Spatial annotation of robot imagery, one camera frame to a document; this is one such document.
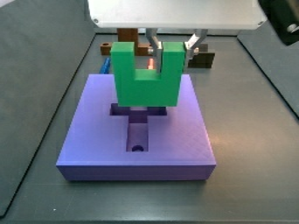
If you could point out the blue cylindrical peg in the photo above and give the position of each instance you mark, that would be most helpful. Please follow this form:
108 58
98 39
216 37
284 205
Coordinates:
104 67

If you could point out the purple board with cross slot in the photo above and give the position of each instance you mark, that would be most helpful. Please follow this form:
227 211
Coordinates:
135 144

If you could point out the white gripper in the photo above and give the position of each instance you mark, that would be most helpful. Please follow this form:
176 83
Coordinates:
176 14

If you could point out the green U-shaped block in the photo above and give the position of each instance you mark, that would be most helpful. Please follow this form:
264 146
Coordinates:
143 87

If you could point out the red cylindrical peg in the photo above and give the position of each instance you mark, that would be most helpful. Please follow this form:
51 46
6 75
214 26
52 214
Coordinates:
151 64

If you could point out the black angle bracket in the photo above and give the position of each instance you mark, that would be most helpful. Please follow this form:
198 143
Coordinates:
202 60

